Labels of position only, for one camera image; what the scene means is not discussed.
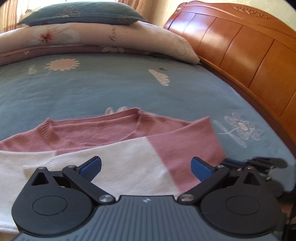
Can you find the pink and cream knit sweater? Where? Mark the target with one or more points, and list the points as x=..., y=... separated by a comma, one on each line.
x=142, y=154

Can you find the orange wooden headboard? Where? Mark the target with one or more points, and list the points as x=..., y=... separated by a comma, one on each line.
x=254, y=50

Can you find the cream floral folded quilt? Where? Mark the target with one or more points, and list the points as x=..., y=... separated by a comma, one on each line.
x=139, y=38

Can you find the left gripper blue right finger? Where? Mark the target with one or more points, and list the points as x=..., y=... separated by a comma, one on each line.
x=210, y=177

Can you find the blue floral bed sheet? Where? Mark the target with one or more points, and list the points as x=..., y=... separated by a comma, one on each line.
x=84, y=85

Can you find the dark teal pillow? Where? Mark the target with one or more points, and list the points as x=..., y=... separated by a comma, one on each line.
x=101, y=12

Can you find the striped window curtain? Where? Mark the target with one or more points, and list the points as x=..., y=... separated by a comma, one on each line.
x=9, y=17

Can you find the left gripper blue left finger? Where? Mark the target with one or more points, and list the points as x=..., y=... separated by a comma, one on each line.
x=80, y=178

